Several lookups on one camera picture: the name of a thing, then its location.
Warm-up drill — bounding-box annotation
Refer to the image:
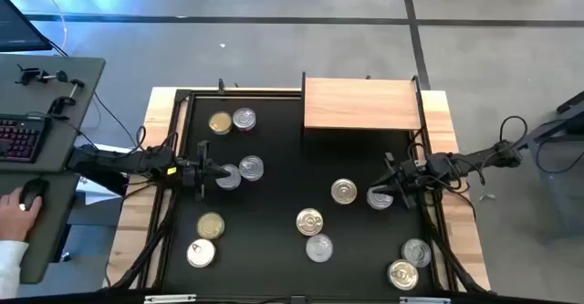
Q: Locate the black table mat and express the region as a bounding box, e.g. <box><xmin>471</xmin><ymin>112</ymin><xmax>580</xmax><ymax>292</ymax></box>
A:
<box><xmin>162</xmin><ymin>94</ymin><xmax>434</xmax><ymax>296</ymax></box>

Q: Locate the grey desk panel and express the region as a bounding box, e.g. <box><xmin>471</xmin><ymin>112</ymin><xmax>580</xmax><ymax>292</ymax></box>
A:
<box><xmin>0</xmin><ymin>53</ymin><xmax>107</xmax><ymax>173</ymax></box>

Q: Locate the black computer mouse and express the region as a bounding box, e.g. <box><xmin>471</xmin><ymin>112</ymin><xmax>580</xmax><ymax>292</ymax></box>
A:
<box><xmin>18</xmin><ymin>177</ymin><xmax>50</xmax><ymax>213</ymax></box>

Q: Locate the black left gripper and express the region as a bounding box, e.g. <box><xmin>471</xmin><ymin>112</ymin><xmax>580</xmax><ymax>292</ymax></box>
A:
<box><xmin>176</xmin><ymin>140</ymin><xmax>232</xmax><ymax>204</ymax></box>

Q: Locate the grey metal stand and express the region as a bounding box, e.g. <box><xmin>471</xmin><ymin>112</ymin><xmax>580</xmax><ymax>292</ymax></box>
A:
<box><xmin>519</xmin><ymin>91</ymin><xmax>584</xmax><ymax>246</ymax></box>

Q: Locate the white paper sheet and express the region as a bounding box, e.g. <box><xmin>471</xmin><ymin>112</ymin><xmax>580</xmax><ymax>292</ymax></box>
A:
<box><xmin>75</xmin><ymin>175</ymin><xmax>124</xmax><ymax>204</ymax></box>

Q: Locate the wooden shelf with black legs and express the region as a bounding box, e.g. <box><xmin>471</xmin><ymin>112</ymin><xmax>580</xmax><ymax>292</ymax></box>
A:
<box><xmin>299</xmin><ymin>70</ymin><xmax>424</xmax><ymax>148</ymax></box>

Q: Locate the black desk clamp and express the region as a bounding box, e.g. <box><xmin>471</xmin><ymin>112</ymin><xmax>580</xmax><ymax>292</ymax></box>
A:
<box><xmin>15</xmin><ymin>64</ymin><xmax>69</xmax><ymax>87</ymax></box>
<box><xmin>47</xmin><ymin>79</ymin><xmax>86</xmax><ymax>116</ymax></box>

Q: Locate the gold-lid green-label seafood can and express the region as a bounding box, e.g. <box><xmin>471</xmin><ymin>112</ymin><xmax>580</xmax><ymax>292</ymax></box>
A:
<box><xmin>196</xmin><ymin>211</ymin><xmax>226</xmax><ymax>241</ymax></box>
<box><xmin>207</xmin><ymin>110</ymin><xmax>234</xmax><ymax>136</ymax></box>

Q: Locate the black aluminium table frame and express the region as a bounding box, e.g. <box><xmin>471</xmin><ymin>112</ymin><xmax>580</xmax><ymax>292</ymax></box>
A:
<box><xmin>100</xmin><ymin>79</ymin><xmax>493</xmax><ymax>296</ymax></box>

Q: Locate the thin floor cable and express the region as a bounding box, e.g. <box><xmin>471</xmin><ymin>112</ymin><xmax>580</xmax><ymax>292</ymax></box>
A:
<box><xmin>34</xmin><ymin>0</ymin><xmax>69</xmax><ymax>52</ymax></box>

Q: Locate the silver-lid green-label seafood can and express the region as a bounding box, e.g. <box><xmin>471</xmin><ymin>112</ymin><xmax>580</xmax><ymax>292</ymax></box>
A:
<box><xmin>305</xmin><ymin>233</ymin><xmax>335</xmax><ymax>264</ymax></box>

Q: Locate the black backlit keyboard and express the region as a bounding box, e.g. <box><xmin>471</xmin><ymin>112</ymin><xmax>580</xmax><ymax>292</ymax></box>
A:
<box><xmin>0</xmin><ymin>114</ymin><xmax>52</xmax><ymax>163</ymax></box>

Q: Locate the black monitor cable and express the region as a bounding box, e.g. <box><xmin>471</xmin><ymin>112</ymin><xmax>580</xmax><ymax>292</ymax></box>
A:
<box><xmin>45</xmin><ymin>38</ymin><xmax>148</xmax><ymax>152</ymax></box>

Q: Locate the black computer monitor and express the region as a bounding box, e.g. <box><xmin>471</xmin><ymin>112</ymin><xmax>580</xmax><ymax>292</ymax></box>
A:
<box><xmin>0</xmin><ymin>0</ymin><xmax>54</xmax><ymax>53</ymax></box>

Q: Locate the person's forearm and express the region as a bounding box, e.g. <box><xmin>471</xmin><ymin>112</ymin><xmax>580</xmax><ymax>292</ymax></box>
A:
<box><xmin>0</xmin><ymin>238</ymin><xmax>29</xmax><ymax>300</ymax></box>

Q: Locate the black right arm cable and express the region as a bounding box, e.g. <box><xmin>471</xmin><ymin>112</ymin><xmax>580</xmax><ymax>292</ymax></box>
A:
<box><xmin>498</xmin><ymin>115</ymin><xmax>529</xmax><ymax>159</ymax></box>

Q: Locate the silver metal bracket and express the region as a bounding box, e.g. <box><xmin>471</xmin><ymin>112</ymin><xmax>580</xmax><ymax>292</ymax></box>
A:
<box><xmin>400</xmin><ymin>296</ymin><xmax>452</xmax><ymax>304</ymax></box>
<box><xmin>144</xmin><ymin>294</ymin><xmax>197</xmax><ymax>304</ymax></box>

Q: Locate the black stand cable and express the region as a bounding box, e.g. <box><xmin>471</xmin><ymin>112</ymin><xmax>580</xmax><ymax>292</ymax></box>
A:
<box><xmin>535</xmin><ymin>134</ymin><xmax>584</xmax><ymax>175</ymax></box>

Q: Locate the white-lid blue-label seafood can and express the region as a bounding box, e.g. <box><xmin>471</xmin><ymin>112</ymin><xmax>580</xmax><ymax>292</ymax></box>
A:
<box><xmin>185</xmin><ymin>237</ymin><xmax>217</xmax><ymax>269</ymax></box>

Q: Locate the silver-lid red-label seafood can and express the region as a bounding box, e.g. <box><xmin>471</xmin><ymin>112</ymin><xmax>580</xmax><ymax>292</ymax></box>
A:
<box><xmin>238</xmin><ymin>154</ymin><xmax>266</xmax><ymax>182</ymax></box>
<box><xmin>232</xmin><ymin>107</ymin><xmax>257</xmax><ymax>132</ymax></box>
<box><xmin>366</xmin><ymin>185</ymin><xmax>394</xmax><ymax>212</ymax></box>

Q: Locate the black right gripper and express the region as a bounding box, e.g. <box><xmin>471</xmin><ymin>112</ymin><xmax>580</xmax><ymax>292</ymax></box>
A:
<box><xmin>370</xmin><ymin>152</ymin><xmax>431</xmax><ymax>210</ymax></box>

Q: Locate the black desk leg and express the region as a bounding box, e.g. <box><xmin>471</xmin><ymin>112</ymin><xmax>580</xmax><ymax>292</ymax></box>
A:
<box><xmin>81</xmin><ymin>171</ymin><xmax>130</xmax><ymax>196</ymax></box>

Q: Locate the person's hand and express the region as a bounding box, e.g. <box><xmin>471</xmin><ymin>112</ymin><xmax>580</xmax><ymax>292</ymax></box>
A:
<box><xmin>0</xmin><ymin>187</ymin><xmax>43</xmax><ymax>242</ymax></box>

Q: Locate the pale-gold-lid blue-label seafood can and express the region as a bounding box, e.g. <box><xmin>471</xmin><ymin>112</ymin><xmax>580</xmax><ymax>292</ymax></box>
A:
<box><xmin>330</xmin><ymin>177</ymin><xmax>359</xmax><ymax>205</ymax></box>
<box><xmin>295</xmin><ymin>207</ymin><xmax>325</xmax><ymax>237</ymax></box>
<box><xmin>386</xmin><ymin>258</ymin><xmax>420</xmax><ymax>292</ymax></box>

